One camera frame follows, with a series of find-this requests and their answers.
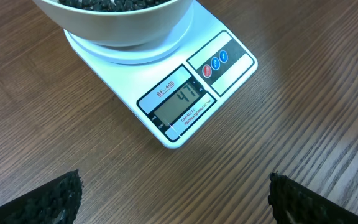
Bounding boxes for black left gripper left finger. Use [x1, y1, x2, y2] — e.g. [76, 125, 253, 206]
[0, 170, 83, 224]

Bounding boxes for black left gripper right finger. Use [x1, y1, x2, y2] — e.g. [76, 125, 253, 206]
[268, 172, 358, 224]

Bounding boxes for white digital kitchen scale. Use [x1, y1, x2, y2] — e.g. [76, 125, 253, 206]
[66, 1, 258, 149]

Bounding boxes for black beans in bowl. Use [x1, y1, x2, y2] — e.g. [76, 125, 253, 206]
[56, 0, 169, 12]

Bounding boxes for white bowl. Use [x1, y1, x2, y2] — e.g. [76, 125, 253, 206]
[34, 0, 193, 47]

